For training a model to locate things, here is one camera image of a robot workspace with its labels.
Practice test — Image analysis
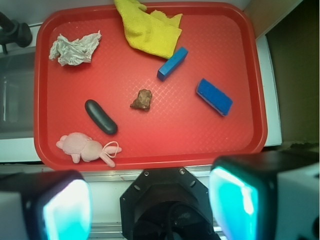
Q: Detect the black oval stone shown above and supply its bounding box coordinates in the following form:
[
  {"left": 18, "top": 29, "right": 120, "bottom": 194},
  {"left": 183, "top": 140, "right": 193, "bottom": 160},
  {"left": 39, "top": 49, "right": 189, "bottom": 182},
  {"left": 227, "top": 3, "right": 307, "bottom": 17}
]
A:
[{"left": 84, "top": 99, "right": 118, "bottom": 135}]

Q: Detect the red plastic tray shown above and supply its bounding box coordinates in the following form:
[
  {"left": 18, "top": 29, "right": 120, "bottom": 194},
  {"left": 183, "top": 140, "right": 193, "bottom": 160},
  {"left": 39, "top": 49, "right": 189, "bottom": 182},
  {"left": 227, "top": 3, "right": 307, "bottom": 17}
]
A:
[{"left": 34, "top": 1, "right": 268, "bottom": 171}]

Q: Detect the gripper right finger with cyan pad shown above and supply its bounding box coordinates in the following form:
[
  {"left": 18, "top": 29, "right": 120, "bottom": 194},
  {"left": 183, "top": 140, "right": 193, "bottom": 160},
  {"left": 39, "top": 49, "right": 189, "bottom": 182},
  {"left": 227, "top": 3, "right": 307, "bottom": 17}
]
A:
[{"left": 208, "top": 150, "right": 320, "bottom": 240}]

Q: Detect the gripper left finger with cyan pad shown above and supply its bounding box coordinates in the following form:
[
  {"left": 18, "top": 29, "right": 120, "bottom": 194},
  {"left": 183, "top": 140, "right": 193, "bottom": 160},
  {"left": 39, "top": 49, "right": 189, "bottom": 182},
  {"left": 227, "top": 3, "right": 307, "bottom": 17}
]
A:
[{"left": 0, "top": 170, "right": 93, "bottom": 240}]

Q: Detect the brown rock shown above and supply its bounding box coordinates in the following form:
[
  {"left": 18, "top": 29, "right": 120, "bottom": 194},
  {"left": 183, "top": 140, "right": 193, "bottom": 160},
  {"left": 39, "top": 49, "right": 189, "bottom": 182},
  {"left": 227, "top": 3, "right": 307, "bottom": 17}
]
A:
[{"left": 130, "top": 89, "right": 153, "bottom": 112}]

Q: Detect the pink plush bunny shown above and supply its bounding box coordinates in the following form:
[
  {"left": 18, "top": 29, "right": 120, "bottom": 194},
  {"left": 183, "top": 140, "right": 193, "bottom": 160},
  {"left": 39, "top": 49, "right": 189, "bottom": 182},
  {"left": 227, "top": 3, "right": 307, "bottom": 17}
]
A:
[{"left": 56, "top": 132, "right": 122, "bottom": 168}]

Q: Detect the blue sponge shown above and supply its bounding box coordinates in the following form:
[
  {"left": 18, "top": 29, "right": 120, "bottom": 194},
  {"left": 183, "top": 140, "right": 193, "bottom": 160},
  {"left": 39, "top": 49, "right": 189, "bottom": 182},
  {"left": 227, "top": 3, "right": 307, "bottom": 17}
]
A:
[{"left": 196, "top": 78, "right": 233, "bottom": 116}]

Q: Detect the yellow cloth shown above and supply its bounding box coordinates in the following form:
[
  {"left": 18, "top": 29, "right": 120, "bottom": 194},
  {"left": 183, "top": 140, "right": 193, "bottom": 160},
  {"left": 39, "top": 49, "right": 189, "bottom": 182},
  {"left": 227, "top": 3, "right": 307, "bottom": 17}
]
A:
[{"left": 114, "top": 0, "right": 183, "bottom": 59}]

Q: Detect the black octagonal mount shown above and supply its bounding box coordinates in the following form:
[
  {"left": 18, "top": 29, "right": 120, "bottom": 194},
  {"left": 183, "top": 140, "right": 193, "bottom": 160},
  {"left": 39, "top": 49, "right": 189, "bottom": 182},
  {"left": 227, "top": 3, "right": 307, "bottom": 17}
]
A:
[{"left": 119, "top": 167, "right": 220, "bottom": 240}]

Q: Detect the blue rectangular block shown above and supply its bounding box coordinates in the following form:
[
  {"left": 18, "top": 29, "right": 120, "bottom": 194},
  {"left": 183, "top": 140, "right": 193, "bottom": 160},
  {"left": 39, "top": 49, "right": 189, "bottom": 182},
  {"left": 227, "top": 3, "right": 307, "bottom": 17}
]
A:
[{"left": 156, "top": 47, "right": 189, "bottom": 82}]

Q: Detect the black clamp knob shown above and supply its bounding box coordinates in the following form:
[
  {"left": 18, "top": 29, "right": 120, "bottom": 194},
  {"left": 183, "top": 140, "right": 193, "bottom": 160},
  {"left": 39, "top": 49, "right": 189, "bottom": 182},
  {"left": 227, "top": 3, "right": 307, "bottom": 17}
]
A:
[{"left": 0, "top": 12, "right": 33, "bottom": 55}]

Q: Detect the crumpled white paper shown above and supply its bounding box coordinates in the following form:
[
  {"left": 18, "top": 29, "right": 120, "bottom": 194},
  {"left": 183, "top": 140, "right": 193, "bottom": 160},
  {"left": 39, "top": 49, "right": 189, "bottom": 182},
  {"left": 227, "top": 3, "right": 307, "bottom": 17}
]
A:
[{"left": 48, "top": 30, "right": 102, "bottom": 67}]

